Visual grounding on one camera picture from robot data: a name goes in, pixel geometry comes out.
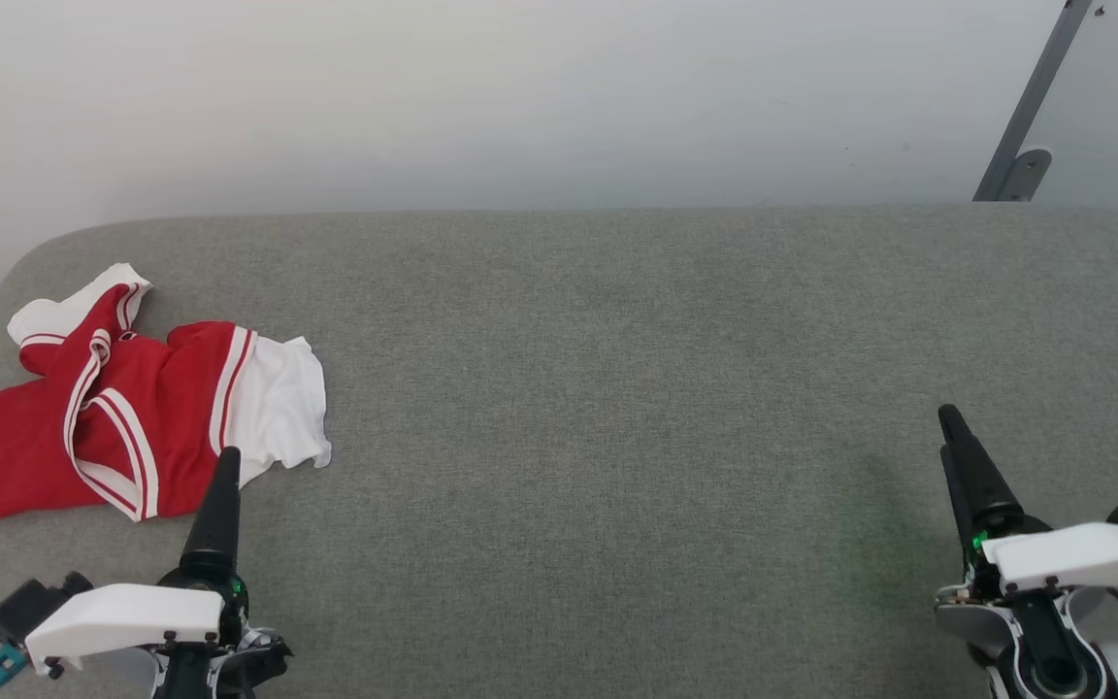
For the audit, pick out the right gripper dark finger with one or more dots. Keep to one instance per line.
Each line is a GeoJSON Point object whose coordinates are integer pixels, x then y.
{"type": "Point", "coordinates": [959, 515]}
{"type": "Point", "coordinates": [984, 485]}

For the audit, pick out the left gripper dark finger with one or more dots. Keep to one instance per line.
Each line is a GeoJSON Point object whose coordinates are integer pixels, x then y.
{"type": "Point", "coordinates": [217, 515]}

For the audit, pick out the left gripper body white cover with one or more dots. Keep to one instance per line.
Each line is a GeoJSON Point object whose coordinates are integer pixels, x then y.
{"type": "Point", "coordinates": [132, 616]}

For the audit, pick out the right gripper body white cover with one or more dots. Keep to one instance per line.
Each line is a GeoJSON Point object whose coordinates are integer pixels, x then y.
{"type": "Point", "coordinates": [1083, 558]}

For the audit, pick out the red white Bulls jersey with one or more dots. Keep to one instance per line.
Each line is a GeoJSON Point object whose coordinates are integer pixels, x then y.
{"type": "Point", "coordinates": [161, 388]}

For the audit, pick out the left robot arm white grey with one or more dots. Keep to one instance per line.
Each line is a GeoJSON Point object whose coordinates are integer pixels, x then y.
{"type": "Point", "coordinates": [258, 665]}

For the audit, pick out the grey fabric sofa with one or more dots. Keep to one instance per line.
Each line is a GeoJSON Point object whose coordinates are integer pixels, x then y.
{"type": "Point", "coordinates": [617, 388]}

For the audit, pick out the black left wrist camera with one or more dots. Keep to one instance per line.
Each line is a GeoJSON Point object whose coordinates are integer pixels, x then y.
{"type": "Point", "coordinates": [30, 607]}

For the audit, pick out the grey metal bracket plate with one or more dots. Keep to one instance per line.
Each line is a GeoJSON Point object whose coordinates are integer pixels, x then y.
{"type": "Point", "coordinates": [1027, 175]}

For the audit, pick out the grey metal post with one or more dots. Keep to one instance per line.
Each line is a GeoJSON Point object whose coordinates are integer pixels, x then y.
{"type": "Point", "coordinates": [1044, 78]}

